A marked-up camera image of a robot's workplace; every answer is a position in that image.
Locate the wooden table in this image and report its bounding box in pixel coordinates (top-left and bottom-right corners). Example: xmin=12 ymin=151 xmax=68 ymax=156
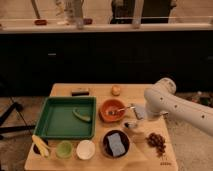
xmin=24 ymin=83 xmax=178 ymax=171

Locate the small orange fruit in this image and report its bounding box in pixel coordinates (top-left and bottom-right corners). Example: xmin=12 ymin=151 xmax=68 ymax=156
xmin=111 ymin=85 xmax=121 ymax=96

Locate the grey folded cloth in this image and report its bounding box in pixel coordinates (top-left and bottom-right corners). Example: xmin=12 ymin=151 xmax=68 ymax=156
xmin=134 ymin=104 xmax=146 ymax=120

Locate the black chair base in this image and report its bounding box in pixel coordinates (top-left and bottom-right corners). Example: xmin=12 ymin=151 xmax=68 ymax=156
xmin=0 ymin=79 xmax=36 ymax=140

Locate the green pea pod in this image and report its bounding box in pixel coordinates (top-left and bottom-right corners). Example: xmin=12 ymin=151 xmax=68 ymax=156
xmin=72 ymin=109 xmax=91 ymax=122

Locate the blue sponge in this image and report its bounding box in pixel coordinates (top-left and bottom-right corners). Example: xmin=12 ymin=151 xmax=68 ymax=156
xmin=107 ymin=133 xmax=126 ymax=157

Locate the green plastic tray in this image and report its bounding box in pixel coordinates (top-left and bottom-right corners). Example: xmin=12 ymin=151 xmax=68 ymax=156
xmin=34 ymin=97 xmax=96 ymax=140

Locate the metal spoon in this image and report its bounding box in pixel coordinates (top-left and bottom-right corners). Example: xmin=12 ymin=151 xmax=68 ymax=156
xmin=108 ymin=105 xmax=135 ymax=115

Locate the red dish on counter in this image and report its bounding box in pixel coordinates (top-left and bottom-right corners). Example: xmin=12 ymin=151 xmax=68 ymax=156
xmin=34 ymin=19 xmax=47 ymax=26

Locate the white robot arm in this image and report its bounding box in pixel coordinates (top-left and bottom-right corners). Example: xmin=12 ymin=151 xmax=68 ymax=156
xmin=144 ymin=78 xmax=213 ymax=136

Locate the white small bowl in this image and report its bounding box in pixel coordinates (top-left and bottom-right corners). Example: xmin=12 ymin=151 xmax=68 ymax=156
xmin=76 ymin=140 xmax=95 ymax=160

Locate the brown beans pile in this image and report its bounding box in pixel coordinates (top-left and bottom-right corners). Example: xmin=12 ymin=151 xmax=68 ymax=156
xmin=146 ymin=133 xmax=166 ymax=156

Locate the green small cup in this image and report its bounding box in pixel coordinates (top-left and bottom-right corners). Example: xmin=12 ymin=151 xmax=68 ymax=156
xmin=55 ymin=140 xmax=73 ymax=159

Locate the orange bowl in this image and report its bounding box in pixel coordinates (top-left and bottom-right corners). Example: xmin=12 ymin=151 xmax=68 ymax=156
xmin=99 ymin=99 xmax=125 ymax=123

